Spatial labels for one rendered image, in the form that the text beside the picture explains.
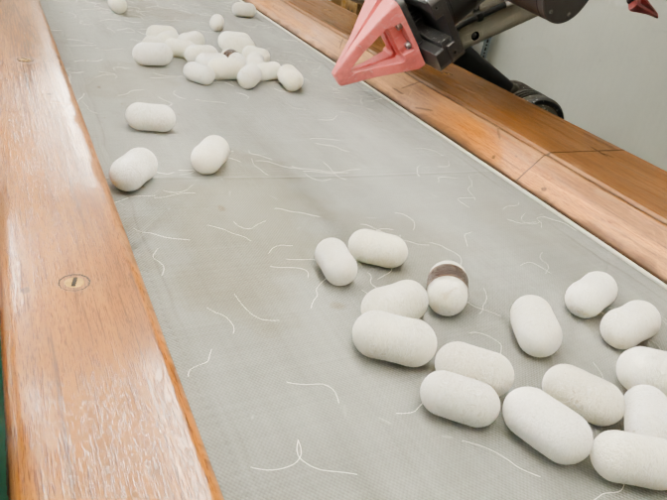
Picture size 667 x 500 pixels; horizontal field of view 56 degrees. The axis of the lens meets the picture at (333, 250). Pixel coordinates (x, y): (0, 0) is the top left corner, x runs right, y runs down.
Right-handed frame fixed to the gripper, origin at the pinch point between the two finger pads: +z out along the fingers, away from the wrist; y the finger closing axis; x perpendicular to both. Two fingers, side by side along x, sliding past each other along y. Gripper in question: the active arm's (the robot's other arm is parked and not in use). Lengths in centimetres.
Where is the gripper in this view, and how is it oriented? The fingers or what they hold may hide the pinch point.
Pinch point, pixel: (342, 73)
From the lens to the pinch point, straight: 58.6
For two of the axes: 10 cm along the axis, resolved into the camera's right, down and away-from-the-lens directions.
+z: -7.8, 6.3, -0.1
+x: 4.6, 5.8, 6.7
